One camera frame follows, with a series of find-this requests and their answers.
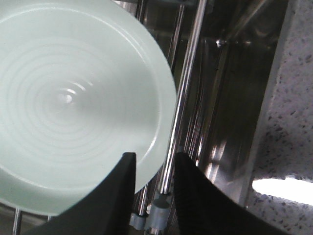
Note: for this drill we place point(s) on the stainless steel sink basin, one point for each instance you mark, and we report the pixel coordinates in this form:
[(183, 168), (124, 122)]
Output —
[(224, 49)]

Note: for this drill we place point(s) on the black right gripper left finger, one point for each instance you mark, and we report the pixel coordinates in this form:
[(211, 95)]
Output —
[(104, 211)]

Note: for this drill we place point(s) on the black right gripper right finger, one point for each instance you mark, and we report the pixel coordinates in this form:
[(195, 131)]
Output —
[(202, 209)]

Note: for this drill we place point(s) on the light green round plate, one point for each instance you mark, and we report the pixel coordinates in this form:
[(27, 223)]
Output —
[(81, 83)]

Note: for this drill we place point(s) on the roll-up steel drying rack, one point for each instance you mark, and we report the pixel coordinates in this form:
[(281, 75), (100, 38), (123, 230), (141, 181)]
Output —
[(150, 225)]

